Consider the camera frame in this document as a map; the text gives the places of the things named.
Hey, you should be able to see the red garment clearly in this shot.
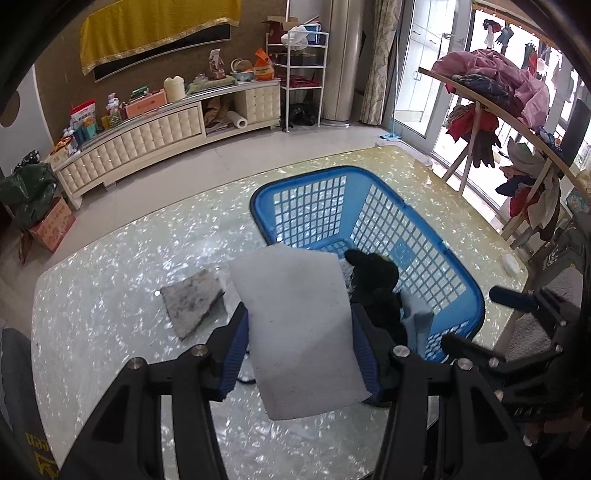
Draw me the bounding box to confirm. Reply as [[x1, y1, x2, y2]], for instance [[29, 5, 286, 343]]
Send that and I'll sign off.
[[445, 104, 502, 169]]

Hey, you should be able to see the light blue cloth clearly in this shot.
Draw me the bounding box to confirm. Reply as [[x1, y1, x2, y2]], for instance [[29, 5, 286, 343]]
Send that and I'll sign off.
[[399, 291, 435, 358]]

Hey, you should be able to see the blue plastic basket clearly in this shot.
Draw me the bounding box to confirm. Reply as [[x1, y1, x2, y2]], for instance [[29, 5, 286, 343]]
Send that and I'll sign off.
[[250, 166, 486, 365]]

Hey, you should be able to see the white metal rack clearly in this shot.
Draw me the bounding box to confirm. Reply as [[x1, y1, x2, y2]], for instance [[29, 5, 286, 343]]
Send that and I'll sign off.
[[265, 30, 329, 132]]

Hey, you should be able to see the black cloth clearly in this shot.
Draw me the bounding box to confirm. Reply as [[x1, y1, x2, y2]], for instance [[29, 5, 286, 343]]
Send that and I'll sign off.
[[345, 248, 409, 398]]

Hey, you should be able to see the black television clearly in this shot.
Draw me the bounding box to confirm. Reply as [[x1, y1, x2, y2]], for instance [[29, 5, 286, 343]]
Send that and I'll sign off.
[[93, 23, 232, 83]]

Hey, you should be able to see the green tray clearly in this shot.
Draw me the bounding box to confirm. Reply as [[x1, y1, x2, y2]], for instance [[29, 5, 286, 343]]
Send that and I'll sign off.
[[187, 76, 237, 95]]

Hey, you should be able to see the white plastic bag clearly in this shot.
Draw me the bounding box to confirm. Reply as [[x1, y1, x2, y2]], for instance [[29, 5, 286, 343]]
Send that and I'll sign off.
[[281, 25, 309, 51]]

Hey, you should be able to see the black bag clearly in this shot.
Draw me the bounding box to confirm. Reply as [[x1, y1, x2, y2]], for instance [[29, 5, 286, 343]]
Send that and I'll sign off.
[[288, 102, 319, 126]]

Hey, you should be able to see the cream tufted television cabinet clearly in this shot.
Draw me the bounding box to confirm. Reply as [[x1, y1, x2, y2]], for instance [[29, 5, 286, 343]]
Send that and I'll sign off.
[[53, 78, 282, 210]]

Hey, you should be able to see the green plastic bag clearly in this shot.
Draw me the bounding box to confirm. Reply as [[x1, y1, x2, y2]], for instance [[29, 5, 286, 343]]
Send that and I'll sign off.
[[0, 161, 58, 232]]

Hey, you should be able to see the wooden clothes rack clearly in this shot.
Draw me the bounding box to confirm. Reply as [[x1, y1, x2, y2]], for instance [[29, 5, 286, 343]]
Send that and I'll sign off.
[[418, 67, 591, 241]]

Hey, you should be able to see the printed cardboard box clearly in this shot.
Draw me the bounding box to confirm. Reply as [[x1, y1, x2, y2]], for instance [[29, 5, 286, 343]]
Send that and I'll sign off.
[[28, 196, 77, 254]]

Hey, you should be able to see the pink clothes pile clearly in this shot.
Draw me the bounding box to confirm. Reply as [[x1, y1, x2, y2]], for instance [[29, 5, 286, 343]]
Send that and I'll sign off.
[[431, 48, 550, 127]]

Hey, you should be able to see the orange bag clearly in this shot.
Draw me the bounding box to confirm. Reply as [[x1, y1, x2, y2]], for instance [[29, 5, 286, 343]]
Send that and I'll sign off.
[[253, 47, 275, 81]]

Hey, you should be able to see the round brown wall decoration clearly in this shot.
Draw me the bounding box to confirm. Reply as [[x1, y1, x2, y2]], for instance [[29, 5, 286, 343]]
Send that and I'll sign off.
[[0, 90, 24, 127]]

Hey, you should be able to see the standing air conditioner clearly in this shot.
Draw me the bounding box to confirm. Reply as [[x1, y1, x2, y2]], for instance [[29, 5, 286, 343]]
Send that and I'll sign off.
[[320, 0, 365, 126]]

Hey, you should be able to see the dark patterned cloth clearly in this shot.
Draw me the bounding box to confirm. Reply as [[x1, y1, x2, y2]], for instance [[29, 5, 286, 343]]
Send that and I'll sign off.
[[531, 222, 591, 301]]

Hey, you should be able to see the red and white snack bag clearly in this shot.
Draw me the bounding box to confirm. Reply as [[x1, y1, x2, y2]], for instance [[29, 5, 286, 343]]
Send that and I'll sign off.
[[69, 102, 98, 134]]

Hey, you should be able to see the grey marbled cloth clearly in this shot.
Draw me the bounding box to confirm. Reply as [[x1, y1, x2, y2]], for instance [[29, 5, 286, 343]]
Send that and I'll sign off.
[[160, 269, 228, 341]]

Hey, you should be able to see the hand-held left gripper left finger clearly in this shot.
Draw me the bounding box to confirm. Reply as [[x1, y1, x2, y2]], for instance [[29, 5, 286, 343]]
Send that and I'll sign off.
[[58, 302, 250, 480]]

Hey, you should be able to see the row of hanging laundry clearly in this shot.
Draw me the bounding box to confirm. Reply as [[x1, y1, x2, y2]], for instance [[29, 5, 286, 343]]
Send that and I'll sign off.
[[482, 18, 568, 93]]

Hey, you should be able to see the patterned curtain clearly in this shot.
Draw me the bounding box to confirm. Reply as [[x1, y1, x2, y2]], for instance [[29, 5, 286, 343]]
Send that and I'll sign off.
[[360, 0, 403, 126]]

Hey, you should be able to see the grey upholstered chair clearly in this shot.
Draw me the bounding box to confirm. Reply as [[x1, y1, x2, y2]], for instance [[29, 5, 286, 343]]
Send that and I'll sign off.
[[0, 327, 37, 462]]

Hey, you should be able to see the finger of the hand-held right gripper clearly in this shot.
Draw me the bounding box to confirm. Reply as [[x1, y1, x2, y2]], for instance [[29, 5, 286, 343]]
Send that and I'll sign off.
[[441, 333, 509, 377], [489, 285, 570, 325]]

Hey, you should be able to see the glass balcony door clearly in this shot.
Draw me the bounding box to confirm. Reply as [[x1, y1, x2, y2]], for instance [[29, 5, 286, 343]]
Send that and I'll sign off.
[[394, 0, 591, 222]]

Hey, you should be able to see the dark blue garment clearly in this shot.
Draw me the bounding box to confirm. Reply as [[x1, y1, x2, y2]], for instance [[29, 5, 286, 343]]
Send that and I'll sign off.
[[455, 74, 518, 109]]

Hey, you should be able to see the white felt sheet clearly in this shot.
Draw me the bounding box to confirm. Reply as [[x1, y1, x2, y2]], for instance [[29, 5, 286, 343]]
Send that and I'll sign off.
[[229, 244, 374, 422]]

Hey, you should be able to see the blue flat mop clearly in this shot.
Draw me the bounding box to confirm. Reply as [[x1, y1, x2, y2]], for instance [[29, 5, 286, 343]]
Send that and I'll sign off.
[[379, 34, 402, 141]]

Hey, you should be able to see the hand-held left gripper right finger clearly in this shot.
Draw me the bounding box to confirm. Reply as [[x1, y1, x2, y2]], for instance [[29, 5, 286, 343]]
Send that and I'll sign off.
[[351, 305, 543, 480]]

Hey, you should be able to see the yellow television cover cloth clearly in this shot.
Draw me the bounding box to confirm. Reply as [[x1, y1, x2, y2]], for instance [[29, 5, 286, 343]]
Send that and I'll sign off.
[[79, 0, 243, 77]]

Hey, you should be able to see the pink box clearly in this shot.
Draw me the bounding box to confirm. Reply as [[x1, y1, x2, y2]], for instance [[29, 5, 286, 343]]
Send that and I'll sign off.
[[124, 90, 167, 118]]

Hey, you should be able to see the cream cylinder container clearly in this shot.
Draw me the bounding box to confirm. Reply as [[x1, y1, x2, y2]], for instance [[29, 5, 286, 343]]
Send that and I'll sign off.
[[164, 76, 187, 102]]

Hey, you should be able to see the open brown cardboard box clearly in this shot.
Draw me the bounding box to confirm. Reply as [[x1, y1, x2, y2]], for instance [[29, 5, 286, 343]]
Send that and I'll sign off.
[[262, 16, 298, 44]]

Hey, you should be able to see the dark cloth with yellow print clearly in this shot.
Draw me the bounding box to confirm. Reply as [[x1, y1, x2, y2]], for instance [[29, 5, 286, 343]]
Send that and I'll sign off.
[[18, 427, 63, 480]]

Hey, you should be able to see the white knit cloth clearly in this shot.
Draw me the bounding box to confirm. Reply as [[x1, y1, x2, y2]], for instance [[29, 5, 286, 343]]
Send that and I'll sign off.
[[338, 256, 356, 296]]

